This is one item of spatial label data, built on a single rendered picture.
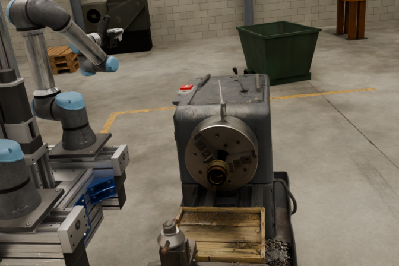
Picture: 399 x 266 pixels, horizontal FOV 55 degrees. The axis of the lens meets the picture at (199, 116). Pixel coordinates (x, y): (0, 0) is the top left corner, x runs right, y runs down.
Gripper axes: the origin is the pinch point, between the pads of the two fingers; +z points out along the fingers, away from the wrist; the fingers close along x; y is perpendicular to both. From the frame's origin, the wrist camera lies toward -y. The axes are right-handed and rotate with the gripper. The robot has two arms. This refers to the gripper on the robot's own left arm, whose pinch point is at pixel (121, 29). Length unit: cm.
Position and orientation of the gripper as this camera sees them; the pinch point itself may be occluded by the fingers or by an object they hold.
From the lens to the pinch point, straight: 220.1
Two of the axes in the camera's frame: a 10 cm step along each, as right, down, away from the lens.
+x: 8.8, 2.2, -4.3
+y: -0.2, 9.1, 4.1
